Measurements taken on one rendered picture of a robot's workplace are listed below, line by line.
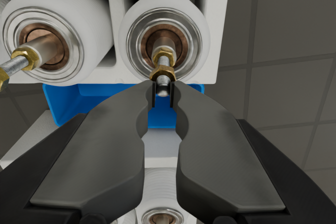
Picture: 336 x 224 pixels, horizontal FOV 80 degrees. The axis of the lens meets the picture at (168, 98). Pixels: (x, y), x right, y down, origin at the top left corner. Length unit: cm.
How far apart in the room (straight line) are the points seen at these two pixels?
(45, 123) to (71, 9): 39
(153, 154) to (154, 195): 7
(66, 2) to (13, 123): 52
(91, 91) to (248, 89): 40
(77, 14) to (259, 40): 39
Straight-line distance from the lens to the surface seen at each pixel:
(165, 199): 38
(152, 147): 42
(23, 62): 20
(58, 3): 23
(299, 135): 72
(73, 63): 23
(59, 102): 47
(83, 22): 22
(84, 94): 55
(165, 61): 16
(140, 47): 21
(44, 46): 22
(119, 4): 28
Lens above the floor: 45
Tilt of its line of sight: 59 degrees down
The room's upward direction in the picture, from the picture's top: 179 degrees clockwise
